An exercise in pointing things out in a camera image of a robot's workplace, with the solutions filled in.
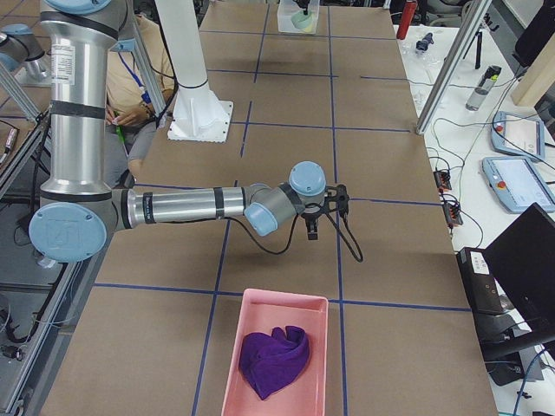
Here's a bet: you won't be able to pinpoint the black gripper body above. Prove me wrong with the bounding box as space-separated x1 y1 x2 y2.
295 0 310 9
301 203 325 223

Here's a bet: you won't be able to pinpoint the pale green ceramic bowl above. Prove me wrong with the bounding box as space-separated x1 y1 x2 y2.
291 10 313 31

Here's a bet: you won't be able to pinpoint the purple cloth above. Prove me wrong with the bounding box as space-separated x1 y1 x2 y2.
238 326 310 400

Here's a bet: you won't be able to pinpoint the translucent white plastic box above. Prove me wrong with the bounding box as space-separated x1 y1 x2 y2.
277 0 320 35

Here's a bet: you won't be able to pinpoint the black equipment box with label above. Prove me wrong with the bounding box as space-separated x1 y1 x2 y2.
456 247 504 315

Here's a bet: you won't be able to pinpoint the folded dark blue umbrella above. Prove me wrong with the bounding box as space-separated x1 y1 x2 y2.
415 32 434 54

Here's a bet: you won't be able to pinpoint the black power strip left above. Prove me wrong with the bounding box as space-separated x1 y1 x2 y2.
434 170 452 193

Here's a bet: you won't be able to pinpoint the black power strip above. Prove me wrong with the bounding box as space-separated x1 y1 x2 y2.
442 203 463 229
434 170 452 193

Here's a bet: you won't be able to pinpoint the black power strip right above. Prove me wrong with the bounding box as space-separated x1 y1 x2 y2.
442 203 463 229

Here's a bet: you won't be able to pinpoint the pink plastic bin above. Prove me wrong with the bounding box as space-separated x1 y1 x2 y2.
221 289 329 415

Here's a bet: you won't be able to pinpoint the clear water bottle black cap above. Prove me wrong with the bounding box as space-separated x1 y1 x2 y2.
465 65 502 111

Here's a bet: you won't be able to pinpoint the seated person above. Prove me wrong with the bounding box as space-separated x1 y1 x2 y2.
104 15 174 187

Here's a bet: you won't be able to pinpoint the blue grey teach pendant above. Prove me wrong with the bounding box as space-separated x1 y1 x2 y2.
491 111 545 161
481 156 554 213

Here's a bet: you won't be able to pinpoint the black computer monitor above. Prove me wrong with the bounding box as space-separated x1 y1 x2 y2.
483 203 554 329

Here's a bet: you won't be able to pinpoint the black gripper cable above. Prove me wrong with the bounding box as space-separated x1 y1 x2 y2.
225 211 364 263

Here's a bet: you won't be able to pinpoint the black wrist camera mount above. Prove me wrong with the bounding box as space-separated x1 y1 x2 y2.
323 184 350 219

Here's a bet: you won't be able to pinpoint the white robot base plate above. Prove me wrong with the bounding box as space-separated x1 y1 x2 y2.
158 1 233 143

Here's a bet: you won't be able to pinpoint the grey metal camera post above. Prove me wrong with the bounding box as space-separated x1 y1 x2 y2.
415 0 492 135

